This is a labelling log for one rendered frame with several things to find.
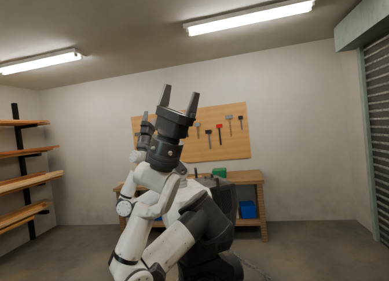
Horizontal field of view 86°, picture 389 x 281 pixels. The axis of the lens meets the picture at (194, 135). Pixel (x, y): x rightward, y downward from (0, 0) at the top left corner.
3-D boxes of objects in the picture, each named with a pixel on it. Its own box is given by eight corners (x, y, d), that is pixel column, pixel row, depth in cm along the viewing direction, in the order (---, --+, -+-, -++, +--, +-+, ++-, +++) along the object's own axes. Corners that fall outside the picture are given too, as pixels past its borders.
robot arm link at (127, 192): (131, 173, 118) (117, 205, 116) (124, 174, 108) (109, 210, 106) (148, 180, 118) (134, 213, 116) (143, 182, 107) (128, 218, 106)
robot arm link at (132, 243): (124, 205, 59) (94, 275, 56) (138, 220, 51) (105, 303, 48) (155, 211, 66) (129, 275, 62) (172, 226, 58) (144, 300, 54)
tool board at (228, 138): (251, 158, 333) (245, 101, 330) (136, 167, 374) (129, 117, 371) (251, 157, 337) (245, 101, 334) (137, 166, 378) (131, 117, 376)
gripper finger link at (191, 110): (199, 92, 52) (193, 117, 53) (190, 90, 50) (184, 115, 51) (204, 94, 51) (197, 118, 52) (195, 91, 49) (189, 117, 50)
